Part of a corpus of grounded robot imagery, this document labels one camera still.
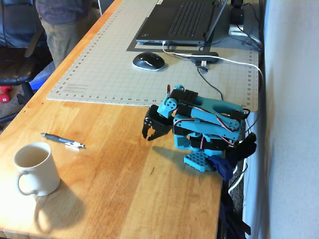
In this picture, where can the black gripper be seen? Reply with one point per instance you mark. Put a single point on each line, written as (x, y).
(157, 123)

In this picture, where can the dark blue ballpoint pen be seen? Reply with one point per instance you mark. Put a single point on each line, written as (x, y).
(59, 140)

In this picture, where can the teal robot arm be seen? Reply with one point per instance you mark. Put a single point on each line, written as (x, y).
(211, 104)

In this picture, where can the white ceramic mug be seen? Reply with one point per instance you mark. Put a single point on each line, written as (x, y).
(47, 174)

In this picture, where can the grey gridded cutting mat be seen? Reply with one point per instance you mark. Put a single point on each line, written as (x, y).
(112, 74)

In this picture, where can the black computer mouse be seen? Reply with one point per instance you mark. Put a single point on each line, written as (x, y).
(148, 61)

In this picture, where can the dark blue table clamp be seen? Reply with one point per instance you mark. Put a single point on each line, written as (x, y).
(221, 166)

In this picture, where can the black usb hub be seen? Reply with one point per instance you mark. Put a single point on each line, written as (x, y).
(207, 56)

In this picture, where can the dark grey laptop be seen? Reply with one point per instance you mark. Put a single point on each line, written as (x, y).
(187, 20)

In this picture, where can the blue storage bin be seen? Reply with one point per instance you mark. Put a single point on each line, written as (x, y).
(41, 78)

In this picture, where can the person in khaki trousers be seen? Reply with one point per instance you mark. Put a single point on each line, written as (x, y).
(64, 37)

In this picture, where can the white charger block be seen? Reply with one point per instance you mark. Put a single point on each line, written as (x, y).
(236, 30)

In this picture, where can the black upright device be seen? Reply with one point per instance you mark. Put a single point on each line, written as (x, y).
(236, 15)

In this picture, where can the black office chair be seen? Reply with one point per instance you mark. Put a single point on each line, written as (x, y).
(15, 69)

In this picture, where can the red dumbbell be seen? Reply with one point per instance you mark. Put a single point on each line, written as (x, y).
(4, 95)

